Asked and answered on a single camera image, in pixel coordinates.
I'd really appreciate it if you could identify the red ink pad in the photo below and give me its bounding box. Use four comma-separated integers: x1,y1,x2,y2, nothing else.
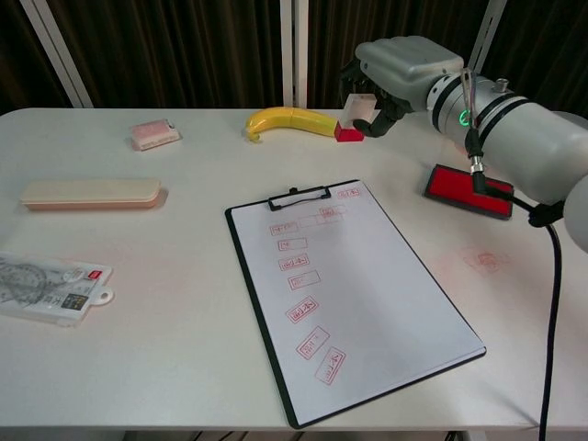
423,164,515,221

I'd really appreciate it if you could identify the clear ruler set pack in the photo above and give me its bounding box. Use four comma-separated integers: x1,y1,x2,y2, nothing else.
0,251,115,330

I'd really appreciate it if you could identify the beige pencil case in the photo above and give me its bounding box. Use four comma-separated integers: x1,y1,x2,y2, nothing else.
18,177,169,213

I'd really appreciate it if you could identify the small clear red stamp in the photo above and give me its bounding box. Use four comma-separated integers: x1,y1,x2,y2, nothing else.
334,93,379,143

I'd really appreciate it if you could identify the black clipboard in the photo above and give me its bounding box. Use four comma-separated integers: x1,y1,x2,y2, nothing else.
224,178,487,431

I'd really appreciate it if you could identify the black pleated curtain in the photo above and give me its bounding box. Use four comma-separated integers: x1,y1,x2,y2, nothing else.
34,0,287,110
0,0,74,116
305,0,488,111
475,0,588,116

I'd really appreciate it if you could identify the white stamped paper sheet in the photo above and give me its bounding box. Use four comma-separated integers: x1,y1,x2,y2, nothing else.
229,180,486,426

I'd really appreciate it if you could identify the yellow banana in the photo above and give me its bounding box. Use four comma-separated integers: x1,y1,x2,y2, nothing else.
245,106,344,144

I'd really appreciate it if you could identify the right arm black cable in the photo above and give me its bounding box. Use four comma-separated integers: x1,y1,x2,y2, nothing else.
458,66,565,441

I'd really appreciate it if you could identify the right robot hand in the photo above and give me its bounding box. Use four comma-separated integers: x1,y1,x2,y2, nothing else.
338,37,463,139

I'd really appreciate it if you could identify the pink tissue pack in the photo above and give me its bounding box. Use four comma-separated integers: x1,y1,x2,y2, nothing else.
130,118,184,152

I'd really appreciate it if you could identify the white metal frame post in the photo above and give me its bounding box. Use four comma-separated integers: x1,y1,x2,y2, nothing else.
17,0,96,109
278,0,310,107
466,0,509,74

